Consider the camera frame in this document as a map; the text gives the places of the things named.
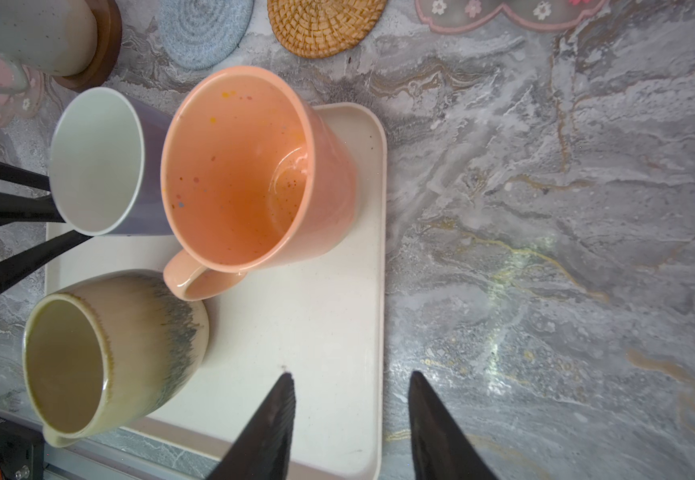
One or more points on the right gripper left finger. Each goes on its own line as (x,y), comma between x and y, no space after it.
(262,450)

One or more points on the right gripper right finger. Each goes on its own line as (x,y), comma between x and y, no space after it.
(440,448)

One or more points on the pink flower coaster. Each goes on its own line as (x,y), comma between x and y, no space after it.
(460,16)
(21,90)

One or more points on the lavender ceramic mug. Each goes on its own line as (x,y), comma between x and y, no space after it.
(104,165)

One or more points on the white ceramic mug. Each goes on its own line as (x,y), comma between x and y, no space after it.
(57,37)

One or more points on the yellow ceramic mug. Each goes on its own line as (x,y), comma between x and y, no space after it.
(107,351)

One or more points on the brown wooden round coaster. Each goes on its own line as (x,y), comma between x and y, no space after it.
(109,35)

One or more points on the blue woven round coaster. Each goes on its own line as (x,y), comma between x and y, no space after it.
(198,34)

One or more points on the orange ceramic mug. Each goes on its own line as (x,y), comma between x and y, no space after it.
(251,178)

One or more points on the tan rattan round coaster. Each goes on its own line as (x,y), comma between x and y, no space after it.
(315,29)

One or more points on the beige rectangular tray mat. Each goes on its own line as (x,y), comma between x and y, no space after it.
(321,320)

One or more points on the aluminium front rail frame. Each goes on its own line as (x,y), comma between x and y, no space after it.
(90,460)

